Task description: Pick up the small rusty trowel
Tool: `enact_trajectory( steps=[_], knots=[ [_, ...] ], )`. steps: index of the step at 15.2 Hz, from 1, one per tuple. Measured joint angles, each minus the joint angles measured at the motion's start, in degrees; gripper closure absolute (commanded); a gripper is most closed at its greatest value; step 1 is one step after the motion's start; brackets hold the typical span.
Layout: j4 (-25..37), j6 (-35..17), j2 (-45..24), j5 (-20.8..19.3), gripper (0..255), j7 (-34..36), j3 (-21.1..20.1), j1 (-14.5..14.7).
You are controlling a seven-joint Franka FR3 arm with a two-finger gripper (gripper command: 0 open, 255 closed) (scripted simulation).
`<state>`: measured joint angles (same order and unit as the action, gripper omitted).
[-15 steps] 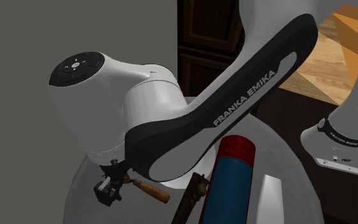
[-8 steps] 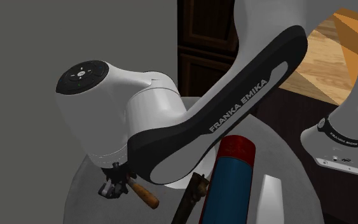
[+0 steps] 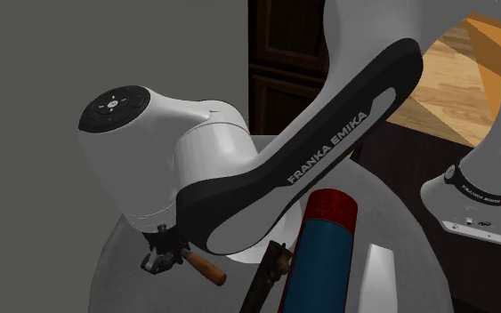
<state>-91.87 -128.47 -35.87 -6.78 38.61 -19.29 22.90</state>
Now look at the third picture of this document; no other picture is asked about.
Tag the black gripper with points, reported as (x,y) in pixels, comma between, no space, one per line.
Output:
(165,245)

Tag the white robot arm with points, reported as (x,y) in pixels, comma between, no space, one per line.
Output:
(137,164)

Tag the grey round table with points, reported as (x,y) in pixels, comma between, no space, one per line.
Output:
(146,294)

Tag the white wedge shaped object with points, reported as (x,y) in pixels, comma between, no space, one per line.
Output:
(378,281)

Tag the blue cylinder with red cap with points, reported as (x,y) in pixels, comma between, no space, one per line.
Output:
(319,260)

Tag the dark wooden panelled door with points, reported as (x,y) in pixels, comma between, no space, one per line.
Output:
(284,43)

